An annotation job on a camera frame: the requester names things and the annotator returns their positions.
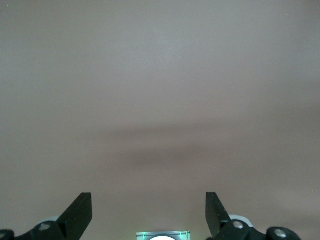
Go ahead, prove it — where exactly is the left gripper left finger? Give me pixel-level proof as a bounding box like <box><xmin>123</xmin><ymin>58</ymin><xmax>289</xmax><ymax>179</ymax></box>
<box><xmin>31</xmin><ymin>192</ymin><xmax>94</xmax><ymax>240</ymax></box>

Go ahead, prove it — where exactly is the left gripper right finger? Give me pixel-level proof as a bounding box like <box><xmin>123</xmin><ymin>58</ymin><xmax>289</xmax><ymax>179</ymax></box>
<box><xmin>205</xmin><ymin>191</ymin><xmax>268</xmax><ymax>240</ymax></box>

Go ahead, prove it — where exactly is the brown table cover sheet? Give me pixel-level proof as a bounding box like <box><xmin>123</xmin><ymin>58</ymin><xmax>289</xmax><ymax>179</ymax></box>
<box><xmin>0</xmin><ymin>0</ymin><xmax>320</xmax><ymax>240</ymax></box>

